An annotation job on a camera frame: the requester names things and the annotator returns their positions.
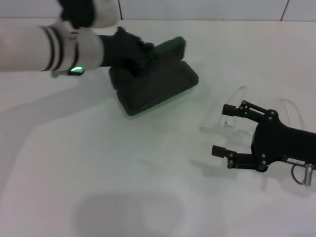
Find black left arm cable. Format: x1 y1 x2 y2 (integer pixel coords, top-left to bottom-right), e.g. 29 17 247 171
50 70 86 78

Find green glasses case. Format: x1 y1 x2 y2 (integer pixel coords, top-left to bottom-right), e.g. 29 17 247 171
108 36 200 117

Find clear white glasses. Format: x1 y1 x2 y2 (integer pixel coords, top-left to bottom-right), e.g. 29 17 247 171
199 86 301 146

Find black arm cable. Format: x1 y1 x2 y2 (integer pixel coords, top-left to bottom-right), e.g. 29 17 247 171
291 164 306 185
50 70 86 78

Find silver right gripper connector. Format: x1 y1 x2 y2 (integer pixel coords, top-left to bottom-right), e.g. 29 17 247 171
302 164 314 186

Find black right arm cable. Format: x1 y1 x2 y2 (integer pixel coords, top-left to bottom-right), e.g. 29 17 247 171
291 164 306 185

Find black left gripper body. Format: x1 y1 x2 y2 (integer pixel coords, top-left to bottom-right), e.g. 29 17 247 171
98 26 146 75

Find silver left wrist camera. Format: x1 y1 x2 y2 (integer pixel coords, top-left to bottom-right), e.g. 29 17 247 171
57 0 119 30

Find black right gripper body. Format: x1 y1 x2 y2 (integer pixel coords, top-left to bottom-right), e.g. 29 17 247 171
251 110 316 173

